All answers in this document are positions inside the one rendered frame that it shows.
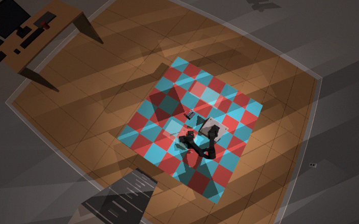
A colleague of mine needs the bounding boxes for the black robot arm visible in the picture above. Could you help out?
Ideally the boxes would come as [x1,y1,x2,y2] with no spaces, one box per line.
[179,125,220,160]

